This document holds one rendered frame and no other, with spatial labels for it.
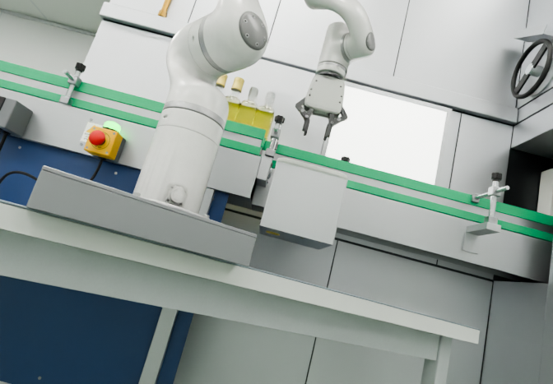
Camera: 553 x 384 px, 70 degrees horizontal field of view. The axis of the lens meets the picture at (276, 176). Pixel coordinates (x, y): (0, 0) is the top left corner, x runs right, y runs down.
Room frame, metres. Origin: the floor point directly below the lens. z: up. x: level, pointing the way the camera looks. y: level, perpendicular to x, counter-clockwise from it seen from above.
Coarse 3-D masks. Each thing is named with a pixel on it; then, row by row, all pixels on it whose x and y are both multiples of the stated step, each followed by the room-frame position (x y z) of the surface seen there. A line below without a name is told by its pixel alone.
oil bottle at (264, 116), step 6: (258, 108) 1.20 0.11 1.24; (264, 108) 1.20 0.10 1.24; (270, 108) 1.20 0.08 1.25; (258, 114) 1.20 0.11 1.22; (264, 114) 1.20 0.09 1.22; (270, 114) 1.20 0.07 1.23; (258, 120) 1.20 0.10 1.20; (264, 120) 1.20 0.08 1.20; (270, 120) 1.20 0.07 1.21; (258, 126) 1.20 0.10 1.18; (264, 126) 1.20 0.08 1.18; (270, 126) 1.21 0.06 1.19
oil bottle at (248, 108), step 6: (246, 102) 1.20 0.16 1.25; (252, 102) 1.20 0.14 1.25; (240, 108) 1.20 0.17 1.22; (246, 108) 1.20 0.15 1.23; (252, 108) 1.20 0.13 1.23; (240, 114) 1.20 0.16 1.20; (246, 114) 1.20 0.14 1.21; (252, 114) 1.20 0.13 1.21; (240, 120) 1.20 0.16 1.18; (246, 120) 1.20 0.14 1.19; (252, 120) 1.20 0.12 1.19; (252, 126) 1.22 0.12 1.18
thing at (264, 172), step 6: (264, 156) 1.07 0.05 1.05; (264, 162) 1.07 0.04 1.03; (270, 162) 1.07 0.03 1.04; (258, 168) 1.07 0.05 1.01; (264, 168) 1.07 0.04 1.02; (270, 168) 1.11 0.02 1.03; (258, 174) 1.07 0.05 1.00; (264, 174) 1.07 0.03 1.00; (270, 174) 1.11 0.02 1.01; (258, 180) 1.09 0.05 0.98; (264, 180) 1.07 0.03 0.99; (264, 186) 1.15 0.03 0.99
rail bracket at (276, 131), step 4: (276, 116) 1.07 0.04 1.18; (280, 116) 1.06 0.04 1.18; (276, 120) 1.07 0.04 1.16; (280, 120) 1.06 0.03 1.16; (284, 120) 1.07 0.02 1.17; (276, 124) 1.07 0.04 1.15; (280, 124) 1.07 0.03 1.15; (272, 128) 1.06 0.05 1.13; (276, 128) 1.02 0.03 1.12; (272, 132) 1.06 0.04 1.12; (276, 132) 1.05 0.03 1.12; (280, 132) 1.06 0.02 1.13; (272, 136) 1.07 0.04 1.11; (276, 136) 1.06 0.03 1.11; (272, 140) 1.07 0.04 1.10; (276, 140) 1.08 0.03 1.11; (272, 144) 1.07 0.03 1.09; (276, 144) 1.17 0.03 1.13; (268, 148) 1.08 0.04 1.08; (272, 148) 1.07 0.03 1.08; (276, 148) 1.17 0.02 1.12; (268, 152) 1.06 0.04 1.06; (272, 152) 1.06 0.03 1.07; (272, 156) 1.06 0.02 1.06
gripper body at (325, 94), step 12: (324, 72) 0.97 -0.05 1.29; (312, 84) 0.98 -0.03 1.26; (324, 84) 0.97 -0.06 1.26; (336, 84) 0.97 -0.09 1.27; (312, 96) 0.98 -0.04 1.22; (324, 96) 0.97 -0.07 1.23; (336, 96) 0.97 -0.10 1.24; (312, 108) 0.98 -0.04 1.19; (324, 108) 0.98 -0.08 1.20; (336, 108) 0.97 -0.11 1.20
